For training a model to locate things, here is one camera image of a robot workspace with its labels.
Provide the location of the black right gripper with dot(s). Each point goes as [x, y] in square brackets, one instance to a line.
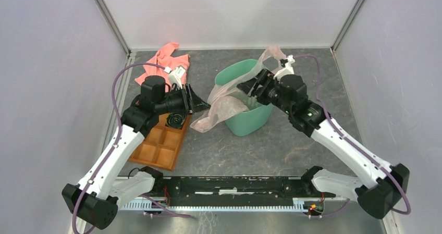
[265, 78]

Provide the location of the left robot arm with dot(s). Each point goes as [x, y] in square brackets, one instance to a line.
[94, 198]

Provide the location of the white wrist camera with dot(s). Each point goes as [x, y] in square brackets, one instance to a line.
[175, 76]
[286, 67]

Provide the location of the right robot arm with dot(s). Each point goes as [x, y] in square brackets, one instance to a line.
[377, 185]

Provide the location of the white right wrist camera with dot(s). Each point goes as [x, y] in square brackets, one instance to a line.
[286, 67]

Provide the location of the salmon pink cloth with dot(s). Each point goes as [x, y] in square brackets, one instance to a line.
[163, 58]

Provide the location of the orange wooden divided tray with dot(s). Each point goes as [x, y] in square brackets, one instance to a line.
[161, 147]

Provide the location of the green plastic trash bin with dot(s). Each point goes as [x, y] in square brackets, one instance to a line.
[257, 114]

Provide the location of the pink plastic trash bag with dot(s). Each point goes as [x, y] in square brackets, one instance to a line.
[222, 98]

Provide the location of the blue yellow rolled tie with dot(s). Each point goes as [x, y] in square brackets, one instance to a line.
[175, 120]

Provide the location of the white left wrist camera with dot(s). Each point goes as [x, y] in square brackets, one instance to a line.
[175, 76]

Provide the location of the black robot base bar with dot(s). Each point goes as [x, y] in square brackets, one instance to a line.
[234, 190]

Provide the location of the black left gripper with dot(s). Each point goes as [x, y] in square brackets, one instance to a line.
[192, 102]

